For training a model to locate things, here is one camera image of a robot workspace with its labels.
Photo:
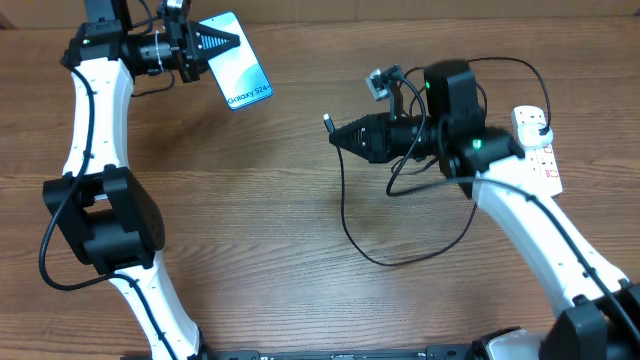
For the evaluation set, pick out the blue-screen Galaxy smartphone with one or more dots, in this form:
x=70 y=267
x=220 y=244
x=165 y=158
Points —
x=238 y=71

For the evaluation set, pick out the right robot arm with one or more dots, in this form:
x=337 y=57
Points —
x=595 y=305

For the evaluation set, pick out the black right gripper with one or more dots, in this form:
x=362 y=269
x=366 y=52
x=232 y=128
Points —
x=378 y=130

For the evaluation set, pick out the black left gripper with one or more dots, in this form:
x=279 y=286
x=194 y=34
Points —
x=194 y=37

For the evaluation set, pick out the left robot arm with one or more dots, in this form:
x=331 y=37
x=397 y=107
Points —
x=108 y=219

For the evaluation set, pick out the white power strip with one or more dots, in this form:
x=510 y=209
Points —
x=541 y=160

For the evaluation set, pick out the white charger plug adapter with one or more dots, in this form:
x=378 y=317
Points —
x=529 y=136

